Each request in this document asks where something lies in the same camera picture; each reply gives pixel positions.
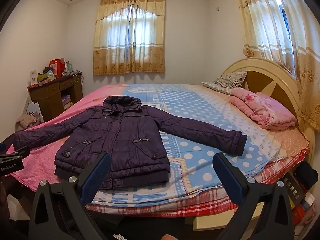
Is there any far window curtain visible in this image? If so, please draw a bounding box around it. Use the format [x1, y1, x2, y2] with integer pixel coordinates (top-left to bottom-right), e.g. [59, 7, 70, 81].
[93, 0, 165, 76]

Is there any brown wooden desk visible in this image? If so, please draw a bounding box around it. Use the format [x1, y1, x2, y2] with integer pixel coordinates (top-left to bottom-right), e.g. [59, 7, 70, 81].
[27, 72, 83, 122]

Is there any cream wooden headboard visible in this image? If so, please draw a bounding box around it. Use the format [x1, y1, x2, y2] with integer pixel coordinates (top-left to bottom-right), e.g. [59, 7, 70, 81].
[223, 57, 316, 164]

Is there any clothes pile on floor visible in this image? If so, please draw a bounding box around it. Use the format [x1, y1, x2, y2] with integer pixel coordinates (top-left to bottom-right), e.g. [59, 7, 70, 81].
[15, 112, 42, 132]

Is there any side window curtain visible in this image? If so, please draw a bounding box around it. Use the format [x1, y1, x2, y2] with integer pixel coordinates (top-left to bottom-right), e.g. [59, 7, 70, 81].
[238, 0, 319, 131]

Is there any white card on desk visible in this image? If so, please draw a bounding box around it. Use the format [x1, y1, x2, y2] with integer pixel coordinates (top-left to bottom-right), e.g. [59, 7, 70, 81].
[30, 70, 38, 86]

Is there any folded pink blanket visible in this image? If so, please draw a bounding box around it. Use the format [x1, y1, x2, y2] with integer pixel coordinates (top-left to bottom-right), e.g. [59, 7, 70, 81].
[229, 88, 297, 131]

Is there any pink and blue bedspread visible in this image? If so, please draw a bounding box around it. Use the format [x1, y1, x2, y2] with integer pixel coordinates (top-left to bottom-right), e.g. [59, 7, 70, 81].
[10, 84, 309, 217]

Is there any purple quilted jacket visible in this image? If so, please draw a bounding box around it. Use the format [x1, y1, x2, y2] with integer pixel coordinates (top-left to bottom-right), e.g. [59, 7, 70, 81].
[13, 96, 247, 190]

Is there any grey patterned pillow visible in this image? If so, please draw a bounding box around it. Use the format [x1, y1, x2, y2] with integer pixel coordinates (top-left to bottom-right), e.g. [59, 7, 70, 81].
[202, 71, 247, 95]

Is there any red box on desk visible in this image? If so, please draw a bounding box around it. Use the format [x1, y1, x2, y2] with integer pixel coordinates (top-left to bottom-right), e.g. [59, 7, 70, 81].
[49, 58, 66, 78]

